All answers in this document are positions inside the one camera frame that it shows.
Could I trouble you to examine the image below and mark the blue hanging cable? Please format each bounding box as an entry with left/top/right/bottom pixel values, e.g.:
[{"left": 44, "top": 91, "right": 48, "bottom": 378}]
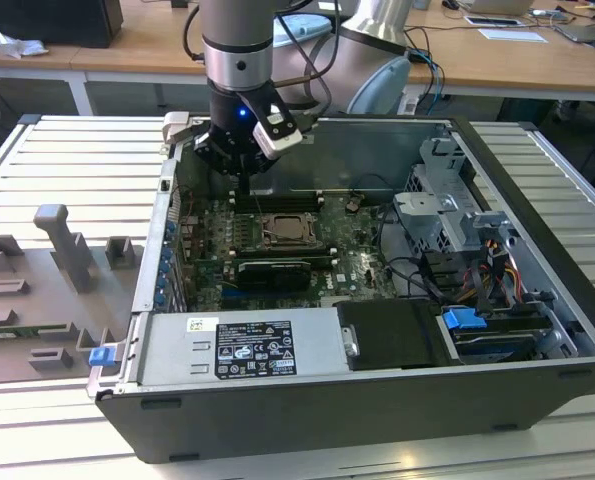
[{"left": 415, "top": 47, "right": 447, "bottom": 117}]

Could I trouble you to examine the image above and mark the black open PC case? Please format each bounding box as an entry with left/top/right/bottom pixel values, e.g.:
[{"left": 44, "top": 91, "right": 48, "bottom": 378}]
[{"left": 87, "top": 110, "right": 595, "bottom": 464}]

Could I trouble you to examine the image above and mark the small blue plastic latch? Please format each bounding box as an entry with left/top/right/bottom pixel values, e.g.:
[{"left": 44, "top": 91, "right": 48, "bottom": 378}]
[{"left": 88, "top": 346, "right": 117, "bottom": 368}]

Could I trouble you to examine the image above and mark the grey case latch handle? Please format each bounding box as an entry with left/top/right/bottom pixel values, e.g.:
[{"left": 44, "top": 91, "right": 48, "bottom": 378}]
[{"left": 160, "top": 110, "right": 194, "bottom": 147}]

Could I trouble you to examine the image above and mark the silver power supply unit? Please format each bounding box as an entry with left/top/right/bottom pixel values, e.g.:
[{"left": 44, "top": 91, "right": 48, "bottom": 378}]
[{"left": 137, "top": 306, "right": 354, "bottom": 387}]

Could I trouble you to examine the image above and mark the white paper sheet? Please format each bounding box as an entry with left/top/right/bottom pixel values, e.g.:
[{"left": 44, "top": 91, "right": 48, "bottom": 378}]
[{"left": 477, "top": 27, "right": 549, "bottom": 45}]

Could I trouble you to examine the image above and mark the CPU socket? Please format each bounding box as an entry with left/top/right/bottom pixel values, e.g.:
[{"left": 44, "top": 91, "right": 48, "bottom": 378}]
[{"left": 258, "top": 211, "right": 324, "bottom": 250}]

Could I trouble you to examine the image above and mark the green motherboard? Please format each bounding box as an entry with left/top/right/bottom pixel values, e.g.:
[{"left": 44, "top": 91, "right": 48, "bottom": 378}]
[{"left": 185, "top": 192, "right": 404, "bottom": 311}]

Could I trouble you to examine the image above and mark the long wooden desk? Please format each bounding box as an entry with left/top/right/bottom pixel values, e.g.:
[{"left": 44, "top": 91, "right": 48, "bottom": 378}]
[{"left": 0, "top": 0, "right": 595, "bottom": 117}]

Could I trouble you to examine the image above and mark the grey parts rack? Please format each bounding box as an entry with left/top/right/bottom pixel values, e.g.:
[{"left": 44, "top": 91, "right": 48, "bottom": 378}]
[{"left": 0, "top": 202, "right": 147, "bottom": 387}]

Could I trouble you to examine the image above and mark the black graphics card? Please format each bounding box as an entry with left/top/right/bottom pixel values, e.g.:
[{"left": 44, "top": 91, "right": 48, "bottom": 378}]
[{"left": 235, "top": 259, "right": 313, "bottom": 293}]

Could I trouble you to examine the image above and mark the blue disk carrier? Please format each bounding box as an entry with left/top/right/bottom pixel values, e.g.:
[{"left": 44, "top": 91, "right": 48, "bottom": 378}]
[{"left": 440, "top": 306, "right": 489, "bottom": 332}]

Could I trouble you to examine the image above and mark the black plastic air shroud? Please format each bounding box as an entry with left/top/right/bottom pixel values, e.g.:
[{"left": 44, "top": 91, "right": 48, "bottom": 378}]
[{"left": 335, "top": 298, "right": 459, "bottom": 372}]

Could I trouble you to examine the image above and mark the small square CPU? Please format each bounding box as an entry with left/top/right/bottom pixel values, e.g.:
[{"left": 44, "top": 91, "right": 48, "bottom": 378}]
[{"left": 274, "top": 218, "right": 311, "bottom": 241}]

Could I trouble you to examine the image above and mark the black data cable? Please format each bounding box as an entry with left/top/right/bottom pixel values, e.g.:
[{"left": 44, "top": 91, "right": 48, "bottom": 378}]
[{"left": 375, "top": 203, "right": 451, "bottom": 307}]

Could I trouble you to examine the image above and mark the coloured power wire bundle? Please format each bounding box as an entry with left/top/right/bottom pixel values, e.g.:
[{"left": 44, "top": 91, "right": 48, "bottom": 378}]
[{"left": 465, "top": 238, "right": 526, "bottom": 307}]

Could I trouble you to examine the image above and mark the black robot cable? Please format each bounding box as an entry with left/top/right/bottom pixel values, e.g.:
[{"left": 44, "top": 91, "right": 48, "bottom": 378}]
[{"left": 183, "top": 0, "right": 339, "bottom": 119}]

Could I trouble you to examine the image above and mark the green RAM stick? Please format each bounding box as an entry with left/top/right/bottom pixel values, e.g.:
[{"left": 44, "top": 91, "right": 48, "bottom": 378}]
[{"left": 0, "top": 324, "right": 72, "bottom": 339}]

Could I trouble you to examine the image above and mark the black power supply label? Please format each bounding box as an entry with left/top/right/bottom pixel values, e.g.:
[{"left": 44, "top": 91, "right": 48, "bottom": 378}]
[{"left": 215, "top": 320, "right": 295, "bottom": 380}]

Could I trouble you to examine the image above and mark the flat tablet device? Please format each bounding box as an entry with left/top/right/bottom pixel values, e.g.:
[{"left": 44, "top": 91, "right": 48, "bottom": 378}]
[{"left": 463, "top": 14, "right": 524, "bottom": 28}]

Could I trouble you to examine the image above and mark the white wrist camera black face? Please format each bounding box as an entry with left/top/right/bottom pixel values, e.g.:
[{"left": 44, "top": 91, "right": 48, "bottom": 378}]
[{"left": 250, "top": 91, "right": 305, "bottom": 162}]

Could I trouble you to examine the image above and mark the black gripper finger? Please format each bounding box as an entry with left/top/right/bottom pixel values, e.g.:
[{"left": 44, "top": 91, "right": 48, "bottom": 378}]
[
  {"left": 245, "top": 151, "right": 279, "bottom": 196},
  {"left": 192, "top": 129, "right": 247, "bottom": 196}
]

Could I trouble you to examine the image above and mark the crumpled white paper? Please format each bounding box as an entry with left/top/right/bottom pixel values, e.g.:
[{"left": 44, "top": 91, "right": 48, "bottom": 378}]
[{"left": 0, "top": 26, "right": 49, "bottom": 60}]

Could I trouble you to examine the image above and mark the black disk drive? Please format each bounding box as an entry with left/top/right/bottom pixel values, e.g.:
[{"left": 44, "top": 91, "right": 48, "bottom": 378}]
[{"left": 446, "top": 312, "right": 551, "bottom": 365}]

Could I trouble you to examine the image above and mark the black box on desk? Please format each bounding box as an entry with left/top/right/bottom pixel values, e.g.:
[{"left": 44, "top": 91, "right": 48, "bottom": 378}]
[{"left": 0, "top": 0, "right": 125, "bottom": 50}]

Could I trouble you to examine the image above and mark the dark grey laptop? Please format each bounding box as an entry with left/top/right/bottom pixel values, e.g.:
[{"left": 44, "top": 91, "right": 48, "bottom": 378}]
[{"left": 551, "top": 21, "right": 595, "bottom": 45}]

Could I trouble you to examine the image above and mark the black RAM slot bank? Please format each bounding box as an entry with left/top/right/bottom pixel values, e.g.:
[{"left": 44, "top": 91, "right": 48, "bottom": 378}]
[
  {"left": 230, "top": 244, "right": 340, "bottom": 267},
  {"left": 230, "top": 189, "right": 327, "bottom": 214}
]

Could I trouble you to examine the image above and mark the silver metal drive cage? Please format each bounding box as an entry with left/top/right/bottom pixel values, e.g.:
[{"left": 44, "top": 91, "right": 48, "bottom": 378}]
[{"left": 390, "top": 136, "right": 521, "bottom": 255}]

